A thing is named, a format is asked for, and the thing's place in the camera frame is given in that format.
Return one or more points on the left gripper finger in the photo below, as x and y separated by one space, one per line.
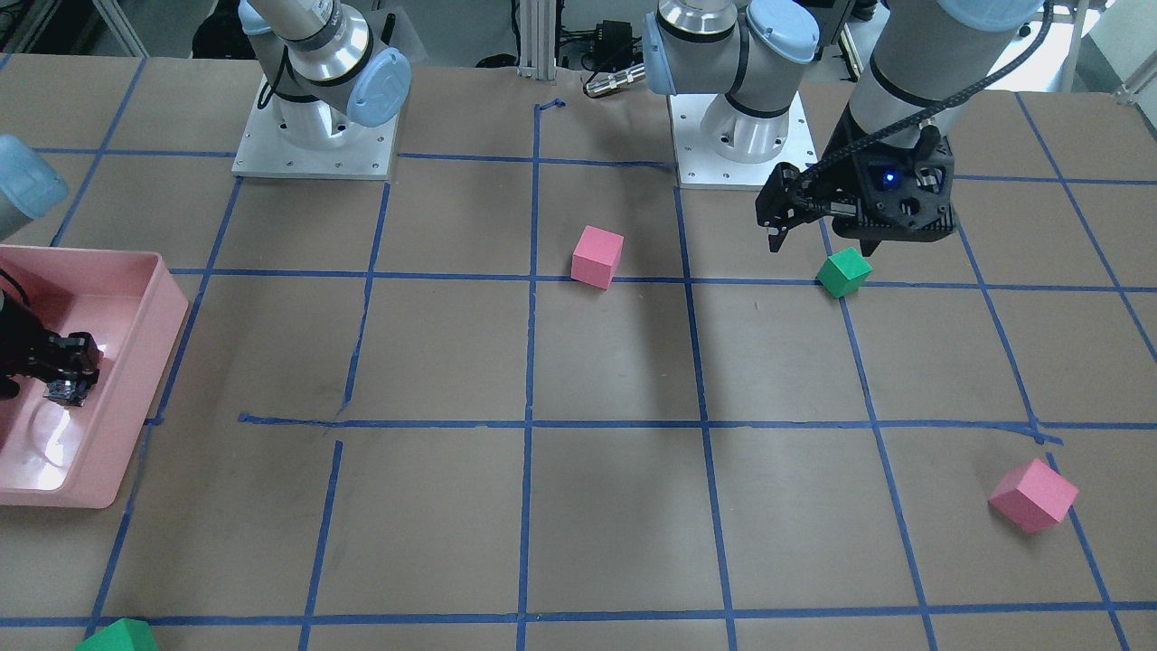
867 247
781 206

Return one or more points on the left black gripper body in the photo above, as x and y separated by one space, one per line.
838 178

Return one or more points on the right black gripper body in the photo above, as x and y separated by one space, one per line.
27 346

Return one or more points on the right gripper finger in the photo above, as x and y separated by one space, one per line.
73 357

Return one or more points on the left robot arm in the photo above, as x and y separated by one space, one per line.
931 57

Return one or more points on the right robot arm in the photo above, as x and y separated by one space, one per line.
333 90

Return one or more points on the pink plastic bin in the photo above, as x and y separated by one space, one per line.
129 302

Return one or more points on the pink cube centre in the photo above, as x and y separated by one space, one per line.
596 257

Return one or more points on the pink cube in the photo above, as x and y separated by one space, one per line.
1034 496
596 257

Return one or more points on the green cube near bin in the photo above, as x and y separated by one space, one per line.
125 634

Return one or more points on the aluminium frame post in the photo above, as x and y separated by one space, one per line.
538 36

